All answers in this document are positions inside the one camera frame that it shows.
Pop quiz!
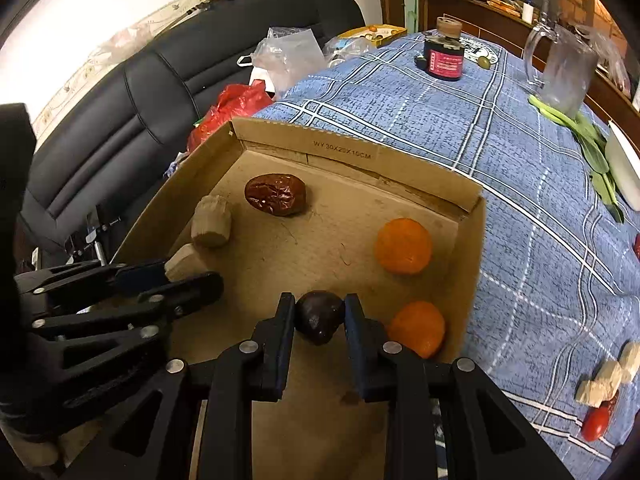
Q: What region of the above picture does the orange tangerine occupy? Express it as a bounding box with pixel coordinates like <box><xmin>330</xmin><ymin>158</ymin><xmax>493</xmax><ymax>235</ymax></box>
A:
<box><xmin>386</xmin><ymin>301</ymin><xmax>446</xmax><ymax>359</ymax></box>
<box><xmin>374</xmin><ymin>218</ymin><xmax>433</xmax><ymax>275</ymax></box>

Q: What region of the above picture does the dark plum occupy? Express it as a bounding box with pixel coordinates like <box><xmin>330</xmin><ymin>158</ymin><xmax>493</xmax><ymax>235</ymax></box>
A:
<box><xmin>293</xmin><ymin>290</ymin><xmax>345</xmax><ymax>346</ymax></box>

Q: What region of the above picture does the wrinkled red date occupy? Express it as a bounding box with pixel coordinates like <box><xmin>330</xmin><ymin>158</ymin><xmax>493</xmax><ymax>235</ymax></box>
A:
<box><xmin>244</xmin><ymin>174</ymin><xmax>307</xmax><ymax>217</ymax></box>

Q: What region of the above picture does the red tomato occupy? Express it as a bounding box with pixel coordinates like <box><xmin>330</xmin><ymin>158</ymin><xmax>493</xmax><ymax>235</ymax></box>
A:
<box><xmin>582</xmin><ymin>405</ymin><xmax>611</xmax><ymax>442</ymax></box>

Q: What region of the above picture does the brown cardboard box tray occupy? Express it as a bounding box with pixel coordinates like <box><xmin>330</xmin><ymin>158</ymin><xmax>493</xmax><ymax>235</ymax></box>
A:
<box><xmin>116</xmin><ymin>118</ymin><xmax>485</xmax><ymax>479</ymax></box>

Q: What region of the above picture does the black leather sofa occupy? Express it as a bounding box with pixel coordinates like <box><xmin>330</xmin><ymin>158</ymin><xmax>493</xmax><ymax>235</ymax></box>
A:
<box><xmin>20</xmin><ymin>0</ymin><xmax>364</xmax><ymax>258</ymax></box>

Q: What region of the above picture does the blue plaid tablecloth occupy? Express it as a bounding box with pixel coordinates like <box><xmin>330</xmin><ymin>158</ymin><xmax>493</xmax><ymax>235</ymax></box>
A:
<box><xmin>262</xmin><ymin>34</ymin><xmax>639</xmax><ymax>479</ymax></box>

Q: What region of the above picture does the red plastic bag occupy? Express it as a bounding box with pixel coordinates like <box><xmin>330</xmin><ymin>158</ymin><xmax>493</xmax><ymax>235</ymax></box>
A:
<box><xmin>186</xmin><ymin>79</ymin><xmax>272</xmax><ymax>153</ymax></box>

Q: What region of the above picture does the green leafy vegetable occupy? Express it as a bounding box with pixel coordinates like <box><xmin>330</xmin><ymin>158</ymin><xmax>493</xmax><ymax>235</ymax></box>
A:
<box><xmin>528</xmin><ymin>94</ymin><xmax>625</xmax><ymax>223</ymax></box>

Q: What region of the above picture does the white bowl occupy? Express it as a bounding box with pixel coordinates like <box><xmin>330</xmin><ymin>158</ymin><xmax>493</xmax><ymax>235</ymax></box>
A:
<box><xmin>605</xmin><ymin>120</ymin><xmax>640</xmax><ymax>212</ymax></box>

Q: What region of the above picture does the clear plastic bag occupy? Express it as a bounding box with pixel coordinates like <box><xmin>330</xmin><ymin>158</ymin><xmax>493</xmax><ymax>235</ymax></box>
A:
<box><xmin>236</xmin><ymin>27</ymin><xmax>328</xmax><ymax>96</ymax></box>

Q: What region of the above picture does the black red jar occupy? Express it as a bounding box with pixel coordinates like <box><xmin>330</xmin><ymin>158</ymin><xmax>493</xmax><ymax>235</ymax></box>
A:
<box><xmin>423</xmin><ymin>16</ymin><xmax>464</xmax><ymax>81</ymax></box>

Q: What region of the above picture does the small green olive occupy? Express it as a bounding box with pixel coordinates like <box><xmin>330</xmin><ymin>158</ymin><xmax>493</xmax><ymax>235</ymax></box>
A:
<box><xmin>476</xmin><ymin>56</ymin><xmax>491</xmax><ymax>70</ymax></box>

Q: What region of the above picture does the clear plastic pitcher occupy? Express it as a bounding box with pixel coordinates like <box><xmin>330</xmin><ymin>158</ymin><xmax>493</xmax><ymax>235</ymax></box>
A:
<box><xmin>523</xmin><ymin>0</ymin><xmax>598</xmax><ymax>119</ymax></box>

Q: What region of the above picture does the wooden cabinet shelf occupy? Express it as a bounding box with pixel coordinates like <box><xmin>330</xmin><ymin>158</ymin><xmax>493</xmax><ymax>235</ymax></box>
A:
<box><xmin>381</xmin><ymin>0</ymin><xmax>639</xmax><ymax>133</ymax></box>

